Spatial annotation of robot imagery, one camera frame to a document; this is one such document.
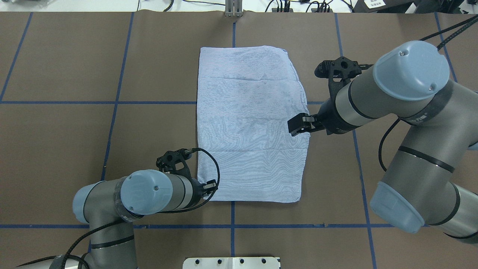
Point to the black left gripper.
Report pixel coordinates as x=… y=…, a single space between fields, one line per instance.
x=198 y=186

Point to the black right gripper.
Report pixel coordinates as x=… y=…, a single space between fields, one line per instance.
x=327 y=118

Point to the light blue striped shirt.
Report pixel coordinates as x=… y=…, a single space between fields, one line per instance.
x=245 y=97

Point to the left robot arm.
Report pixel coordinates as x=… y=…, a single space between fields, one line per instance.
x=111 y=207

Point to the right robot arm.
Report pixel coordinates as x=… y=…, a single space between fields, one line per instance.
x=412 y=82

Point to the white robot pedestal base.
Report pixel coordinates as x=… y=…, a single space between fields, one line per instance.
x=232 y=263

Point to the aluminium frame post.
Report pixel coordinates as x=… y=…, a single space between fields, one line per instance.
x=233 y=8

